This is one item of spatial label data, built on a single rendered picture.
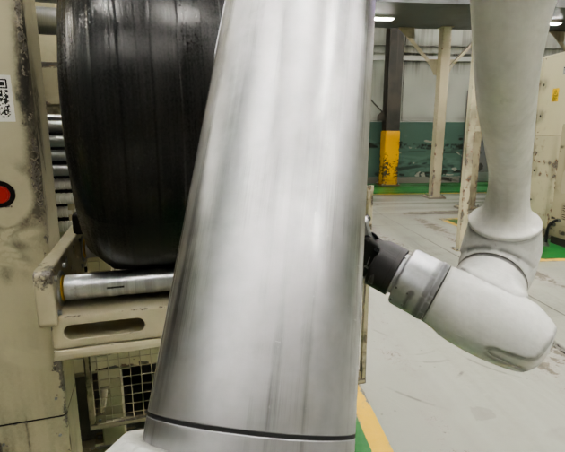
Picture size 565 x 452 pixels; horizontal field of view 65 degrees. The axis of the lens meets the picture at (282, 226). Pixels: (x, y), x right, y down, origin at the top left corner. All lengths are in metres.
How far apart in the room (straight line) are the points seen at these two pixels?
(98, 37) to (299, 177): 0.51
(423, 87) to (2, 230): 10.56
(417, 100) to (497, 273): 10.41
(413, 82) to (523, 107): 10.50
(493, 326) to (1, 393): 0.86
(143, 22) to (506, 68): 0.46
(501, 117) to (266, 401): 0.42
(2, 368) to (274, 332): 0.85
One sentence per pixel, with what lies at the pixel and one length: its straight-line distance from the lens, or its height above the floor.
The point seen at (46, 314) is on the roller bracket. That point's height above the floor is 0.88.
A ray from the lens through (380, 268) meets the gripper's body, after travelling 0.65.
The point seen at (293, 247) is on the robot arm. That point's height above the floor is 1.11.
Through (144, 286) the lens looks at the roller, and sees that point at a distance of 0.84.
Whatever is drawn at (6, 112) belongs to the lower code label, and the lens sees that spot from 0.90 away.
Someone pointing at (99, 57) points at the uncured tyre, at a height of 1.26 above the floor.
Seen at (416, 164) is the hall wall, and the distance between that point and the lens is 10.98.
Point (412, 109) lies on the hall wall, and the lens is 10.98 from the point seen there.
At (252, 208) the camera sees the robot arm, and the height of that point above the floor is 1.13.
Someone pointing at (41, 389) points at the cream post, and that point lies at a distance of 1.02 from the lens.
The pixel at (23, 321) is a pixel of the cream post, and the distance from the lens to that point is 0.96.
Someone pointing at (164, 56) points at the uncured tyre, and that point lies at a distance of 0.67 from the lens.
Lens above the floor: 1.16
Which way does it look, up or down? 12 degrees down
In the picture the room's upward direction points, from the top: straight up
